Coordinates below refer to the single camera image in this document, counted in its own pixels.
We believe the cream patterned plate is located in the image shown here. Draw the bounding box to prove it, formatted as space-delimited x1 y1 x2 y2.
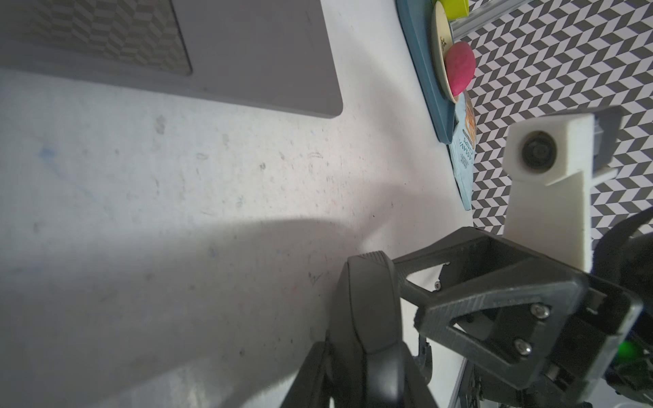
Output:
430 1 458 104

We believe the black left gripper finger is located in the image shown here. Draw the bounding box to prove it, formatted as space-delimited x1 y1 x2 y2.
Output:
281 342 331 408

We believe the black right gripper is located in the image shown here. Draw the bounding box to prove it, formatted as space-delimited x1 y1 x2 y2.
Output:
394 227 644 407

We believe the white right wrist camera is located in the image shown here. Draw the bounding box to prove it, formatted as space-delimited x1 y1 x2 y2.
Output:
502 106 626 272

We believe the magenta sweet potato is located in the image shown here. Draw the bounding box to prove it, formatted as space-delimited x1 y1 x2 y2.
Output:
445 42 476 97

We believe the teal plastic tray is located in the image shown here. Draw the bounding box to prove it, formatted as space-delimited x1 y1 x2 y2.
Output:
396 0 456 145

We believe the grey laptop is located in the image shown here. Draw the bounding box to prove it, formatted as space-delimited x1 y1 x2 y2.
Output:
1 1 343 118

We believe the black wireless mouse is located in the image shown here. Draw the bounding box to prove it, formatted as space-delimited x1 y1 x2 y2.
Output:
328 252 436 407

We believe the aluminium corner post right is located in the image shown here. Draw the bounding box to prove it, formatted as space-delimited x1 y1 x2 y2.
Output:
451 0 529 40

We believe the cassava chips bag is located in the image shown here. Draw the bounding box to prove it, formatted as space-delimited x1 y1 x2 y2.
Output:
448 91 476 211

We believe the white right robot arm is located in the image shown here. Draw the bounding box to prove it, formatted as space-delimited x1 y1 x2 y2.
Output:
394 209 652 407

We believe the lime green bowl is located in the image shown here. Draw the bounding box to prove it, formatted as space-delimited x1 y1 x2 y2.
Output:
439 0 469 21

